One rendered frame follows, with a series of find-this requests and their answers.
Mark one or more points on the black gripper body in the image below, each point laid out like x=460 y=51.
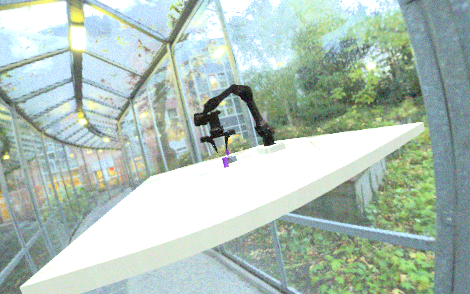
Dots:
x=206 y=138

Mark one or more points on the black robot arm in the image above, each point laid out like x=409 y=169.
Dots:
x=246 y=94

